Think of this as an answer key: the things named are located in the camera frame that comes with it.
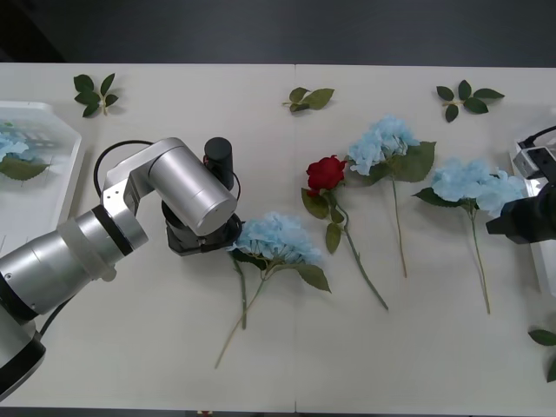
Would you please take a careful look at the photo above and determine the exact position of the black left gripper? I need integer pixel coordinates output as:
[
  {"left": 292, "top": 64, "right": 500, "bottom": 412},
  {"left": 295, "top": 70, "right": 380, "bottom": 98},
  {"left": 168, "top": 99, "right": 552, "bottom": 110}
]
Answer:
[{"left": 167, "top": 216, "right": 243, "bottom": 258}]

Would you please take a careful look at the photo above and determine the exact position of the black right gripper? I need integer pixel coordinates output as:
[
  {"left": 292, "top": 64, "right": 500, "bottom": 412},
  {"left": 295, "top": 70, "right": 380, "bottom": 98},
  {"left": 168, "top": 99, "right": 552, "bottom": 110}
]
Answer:
[{"left": 485, "top": 182, "right": 556, "bottom": 244}]

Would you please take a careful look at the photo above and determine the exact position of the pale blue flower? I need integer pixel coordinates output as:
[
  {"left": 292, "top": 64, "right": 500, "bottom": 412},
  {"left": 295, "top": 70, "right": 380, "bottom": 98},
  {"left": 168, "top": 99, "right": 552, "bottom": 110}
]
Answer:
[
  {"left": 215, "top": 211, "right": 332, "bottom": 370},
  {"left": 0, "top": 123, "right": 50, "bottom": 182},
  {"left": 346, "top": 114, "right": 437, "bottom": 279},
  {"left": 411, "top": 158, "right": 529, "bottom": 314}
]

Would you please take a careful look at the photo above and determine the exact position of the shallow white box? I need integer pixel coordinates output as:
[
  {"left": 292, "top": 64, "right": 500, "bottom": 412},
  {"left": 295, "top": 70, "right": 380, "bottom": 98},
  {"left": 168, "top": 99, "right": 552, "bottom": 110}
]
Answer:
[
  {"left": 0, "top": 101, "right": 83, "bottom": 257},
  {"left": 513, "top": 137, "right": 556, "bottom": 297}
]

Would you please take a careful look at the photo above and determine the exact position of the loose green leaf twig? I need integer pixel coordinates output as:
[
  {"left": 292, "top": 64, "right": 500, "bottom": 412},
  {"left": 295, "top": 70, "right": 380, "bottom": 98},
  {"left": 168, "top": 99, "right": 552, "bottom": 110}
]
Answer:
[
  {"left": 527, "top": 328, "right": 556, "bottom": 384},
  {"left": 281, "top": 86, "right": 336, "bottom": 115},
  {"left": 72, "top": 72, "right": 119, "bottom": 118},
  {"left": 436, "top": 79, "right": 506, "bottom": 123}
]

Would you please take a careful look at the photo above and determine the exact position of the red rose with green stem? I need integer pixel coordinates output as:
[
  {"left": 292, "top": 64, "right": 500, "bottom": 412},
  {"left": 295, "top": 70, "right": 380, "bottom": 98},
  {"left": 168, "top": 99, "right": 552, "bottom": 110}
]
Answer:
[{"left": 301, "top": 154, "right": 390, "bottom": 311}]

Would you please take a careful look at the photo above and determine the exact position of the pale grey right wrist camera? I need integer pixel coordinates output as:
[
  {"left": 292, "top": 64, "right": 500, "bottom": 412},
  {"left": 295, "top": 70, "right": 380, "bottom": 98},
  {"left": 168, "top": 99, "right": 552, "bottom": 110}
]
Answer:
[{"left": 513, "top": 146, "right": 556, "bottom": 179}]

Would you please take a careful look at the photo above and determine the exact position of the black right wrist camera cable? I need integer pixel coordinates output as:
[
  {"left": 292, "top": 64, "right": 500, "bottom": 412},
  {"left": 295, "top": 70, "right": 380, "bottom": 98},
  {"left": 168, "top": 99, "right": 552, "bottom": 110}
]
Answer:
[{"left": 520, "top": 124, "right": 556, "bottom": 148}]

